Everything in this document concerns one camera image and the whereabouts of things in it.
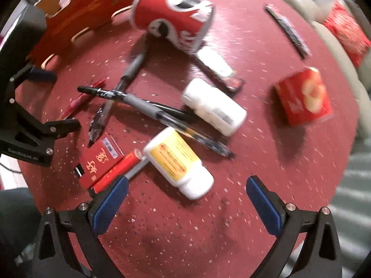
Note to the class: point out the red cardboard box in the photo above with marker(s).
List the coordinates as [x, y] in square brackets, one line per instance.
[81, 11]

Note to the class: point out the black marker pen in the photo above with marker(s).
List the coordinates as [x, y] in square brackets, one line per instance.
[95, 91]

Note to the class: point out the small red cup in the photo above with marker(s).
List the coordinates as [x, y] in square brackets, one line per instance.
[301, 98]

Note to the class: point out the red cigarette pack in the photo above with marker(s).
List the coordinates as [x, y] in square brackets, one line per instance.
[95, 162]

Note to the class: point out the plain white pill bottle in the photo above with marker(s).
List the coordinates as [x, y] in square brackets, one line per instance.
[208, 104]

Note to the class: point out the red chip can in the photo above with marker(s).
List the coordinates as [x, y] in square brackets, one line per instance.
[174, 17]

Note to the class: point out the dark printed pen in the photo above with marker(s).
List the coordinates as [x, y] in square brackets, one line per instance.
[287, 27]

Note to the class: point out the white bottle yellow label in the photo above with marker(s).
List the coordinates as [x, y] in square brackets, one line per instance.
[174, 159]

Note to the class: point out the red pen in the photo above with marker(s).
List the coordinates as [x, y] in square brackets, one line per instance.
[75, 104]

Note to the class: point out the black gel pen grey grip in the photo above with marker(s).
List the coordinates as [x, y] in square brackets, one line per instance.
[174, 123]
[132, 69]

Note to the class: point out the grey striped rug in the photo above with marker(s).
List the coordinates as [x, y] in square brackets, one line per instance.
[353, 185]

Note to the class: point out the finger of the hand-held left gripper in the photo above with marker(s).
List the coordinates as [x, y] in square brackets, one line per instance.
[43, 74]
[63, 126]

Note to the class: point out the red tube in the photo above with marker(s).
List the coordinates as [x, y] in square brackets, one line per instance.
[116, 170]

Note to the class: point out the beige sofa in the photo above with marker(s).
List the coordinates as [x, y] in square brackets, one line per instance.
[303, 4]

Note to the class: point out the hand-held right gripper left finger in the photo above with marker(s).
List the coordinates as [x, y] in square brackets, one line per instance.
[110, 205]

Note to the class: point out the person's leg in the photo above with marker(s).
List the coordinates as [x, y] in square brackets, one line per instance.
[14, 223]

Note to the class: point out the dark grey block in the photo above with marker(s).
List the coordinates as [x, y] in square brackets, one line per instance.
[26, 29]

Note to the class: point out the red cushion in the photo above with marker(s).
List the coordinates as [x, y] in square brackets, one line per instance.
[345, 31]

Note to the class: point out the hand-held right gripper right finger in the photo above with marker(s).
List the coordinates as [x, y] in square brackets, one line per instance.
[263, 208]

